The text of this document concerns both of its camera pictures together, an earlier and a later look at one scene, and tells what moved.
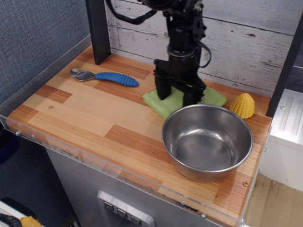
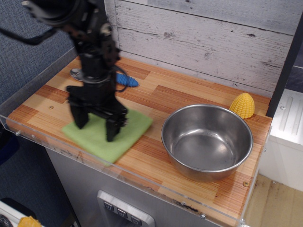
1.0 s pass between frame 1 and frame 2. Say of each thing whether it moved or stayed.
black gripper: moved
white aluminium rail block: stayed
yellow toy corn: stayed
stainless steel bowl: stayed
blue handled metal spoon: stayed
